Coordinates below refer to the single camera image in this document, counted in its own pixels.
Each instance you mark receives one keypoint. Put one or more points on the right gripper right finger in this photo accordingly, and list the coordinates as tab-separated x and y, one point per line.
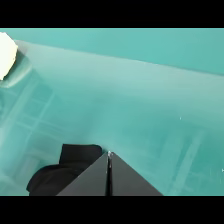
130	181

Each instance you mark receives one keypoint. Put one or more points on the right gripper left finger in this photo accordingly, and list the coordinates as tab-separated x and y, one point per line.
93	181

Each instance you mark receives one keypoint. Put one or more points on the black T-shirt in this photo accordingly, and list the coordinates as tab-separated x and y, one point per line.
66	170

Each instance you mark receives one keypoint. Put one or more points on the white garment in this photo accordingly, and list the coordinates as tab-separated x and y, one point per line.
6	53

